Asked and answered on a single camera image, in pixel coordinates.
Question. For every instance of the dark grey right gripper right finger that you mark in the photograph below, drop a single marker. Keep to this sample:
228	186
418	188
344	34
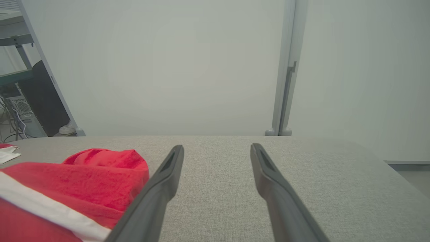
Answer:
285	211

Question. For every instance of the grey fabric covered work surface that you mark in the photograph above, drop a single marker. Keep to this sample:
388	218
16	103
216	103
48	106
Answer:
218	188

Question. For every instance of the white desk with metal legs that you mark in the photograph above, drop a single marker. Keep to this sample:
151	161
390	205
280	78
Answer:
13	41

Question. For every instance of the small white and red garment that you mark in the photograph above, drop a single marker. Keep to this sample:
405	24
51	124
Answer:
8	155

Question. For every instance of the black computer tower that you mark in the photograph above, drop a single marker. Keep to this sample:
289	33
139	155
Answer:
47	101

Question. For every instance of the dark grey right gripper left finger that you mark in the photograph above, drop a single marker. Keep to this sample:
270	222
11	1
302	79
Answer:
151	201

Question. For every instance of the red basketball jersey number 23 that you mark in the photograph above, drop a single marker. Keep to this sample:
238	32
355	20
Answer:
84	181

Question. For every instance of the white sneaker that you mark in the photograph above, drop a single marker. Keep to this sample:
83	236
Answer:
68	129

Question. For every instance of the grey partition panel beside desk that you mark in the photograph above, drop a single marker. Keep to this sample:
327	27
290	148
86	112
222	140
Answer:
168	67

